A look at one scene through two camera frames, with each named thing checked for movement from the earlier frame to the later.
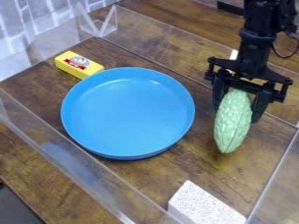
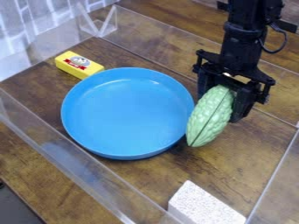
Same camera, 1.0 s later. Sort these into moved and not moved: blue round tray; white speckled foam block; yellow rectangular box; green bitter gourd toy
Moved: green bitter gourd toy
Not moved: white speckled foam block; blue round tray; yellow rectangular box
